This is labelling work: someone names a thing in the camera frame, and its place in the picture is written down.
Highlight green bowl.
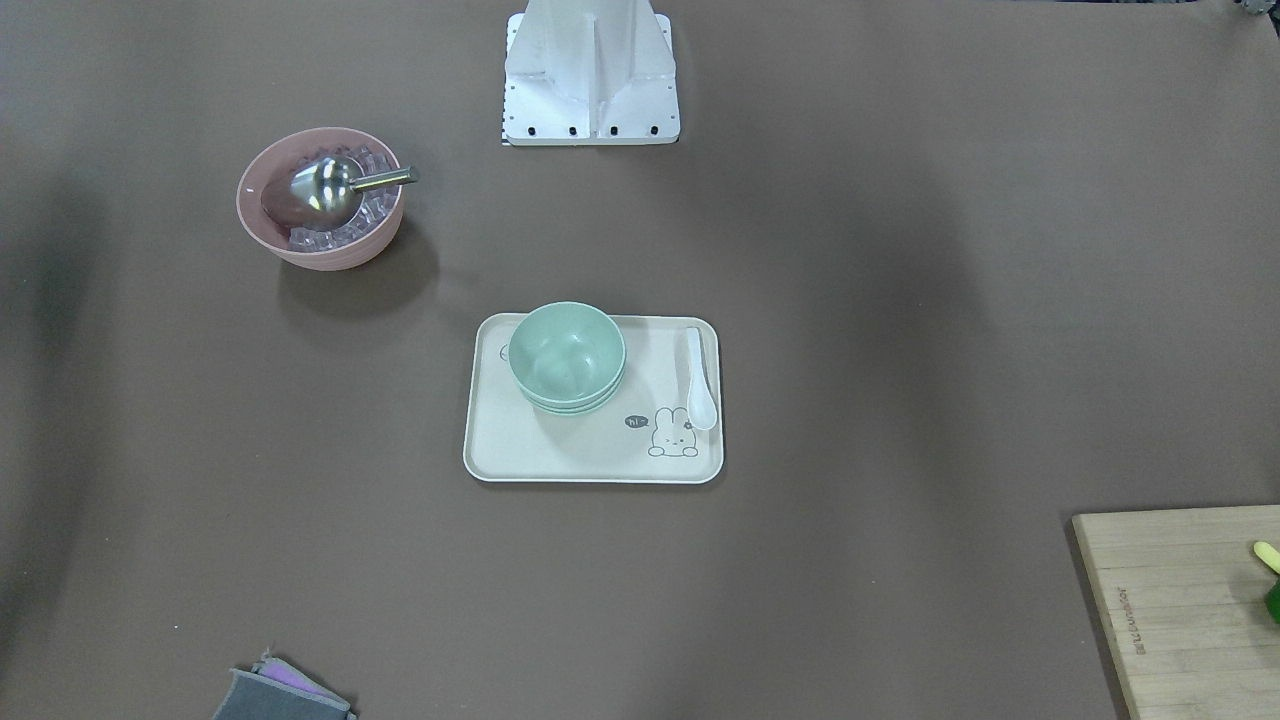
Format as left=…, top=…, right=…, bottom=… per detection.
left=524, top=386, right=620, bottom=416
left=513, top=372, right=625, bottom=407
left=507, top=301, right=628, bottom=377

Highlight cream rabbit tray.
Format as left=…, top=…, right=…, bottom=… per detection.
left=462, top=313, right=724, bottom=486

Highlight white ceramic spoon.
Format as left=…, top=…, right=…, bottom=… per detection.
left=685, top=325, right=719, bottom=430

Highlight green bowl on tray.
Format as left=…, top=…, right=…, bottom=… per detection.
left=524, top=386, right=620, bottom=416

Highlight pink bowl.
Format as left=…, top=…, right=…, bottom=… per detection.
left=236, top=127, right=404, bottom=272

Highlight clear ice cubes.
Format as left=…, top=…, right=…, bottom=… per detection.
left=287, top=143, right=399, bottom=252

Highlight metal scoop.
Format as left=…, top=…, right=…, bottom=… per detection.
left=276, top=155, right=420, bottom=231

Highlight grey and purple cloth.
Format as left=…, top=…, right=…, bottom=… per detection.
left=212, top=652, right=358, bottom=719

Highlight wooden cutting board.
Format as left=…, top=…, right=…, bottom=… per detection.
left=1071, top=505, right=1279, bottom=719

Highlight green and yellow object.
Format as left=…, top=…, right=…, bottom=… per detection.
left=1253, top=541, right=1280, bottom=623

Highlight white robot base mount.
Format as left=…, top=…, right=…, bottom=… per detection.
left=500, top=1, right=682, bottom=147

